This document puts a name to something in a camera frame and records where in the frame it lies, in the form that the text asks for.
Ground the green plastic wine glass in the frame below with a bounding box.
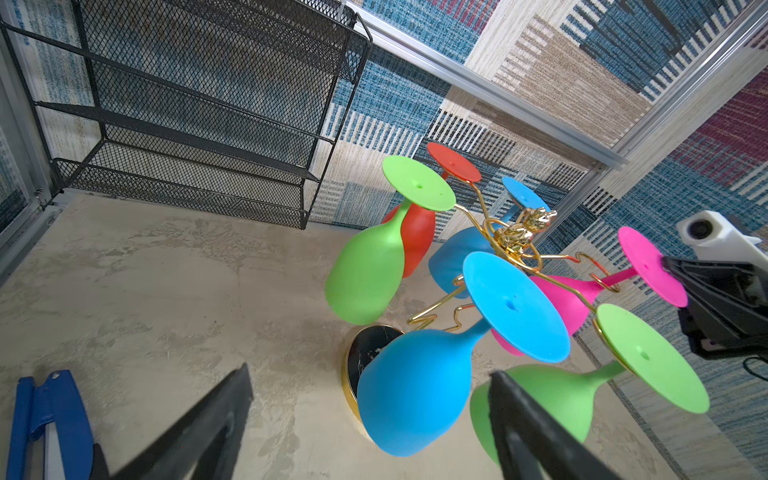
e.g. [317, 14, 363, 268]
[506, 304, 710, 443]
[324, 155, 457, 326]

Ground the gold wire wine glass rack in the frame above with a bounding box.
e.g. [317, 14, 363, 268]
[340, 179, 637, 421]

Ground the black mesh shelf rack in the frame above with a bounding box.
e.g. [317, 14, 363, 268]
[1, 1, 373, 229]

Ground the blue plastic wine glass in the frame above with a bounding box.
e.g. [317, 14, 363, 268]
[428, 177, 550, 294]
[357, 251, 570, 457]

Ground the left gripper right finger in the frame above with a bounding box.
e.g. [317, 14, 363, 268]
[488, 370, 618, 479]

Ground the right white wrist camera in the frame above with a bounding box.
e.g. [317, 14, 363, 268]
[676, 210, 767, 271]

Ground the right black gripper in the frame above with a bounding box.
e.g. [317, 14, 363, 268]
[662, 256, 767, 360]

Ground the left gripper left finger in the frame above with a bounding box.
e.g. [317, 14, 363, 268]
[90, 364, 253, 479]

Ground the magenta plastic wine glass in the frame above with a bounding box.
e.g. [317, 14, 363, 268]
[490, 226, 689, 358]

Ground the back blue plastic wine glass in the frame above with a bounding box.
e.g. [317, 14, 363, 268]
[428, 177, 550, 294]

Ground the red plastic wine glass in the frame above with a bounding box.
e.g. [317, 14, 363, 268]
[382, 142, 482, 278]

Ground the front blue plastic wine glass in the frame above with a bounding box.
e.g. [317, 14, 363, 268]
[357, 251, 570, 457]

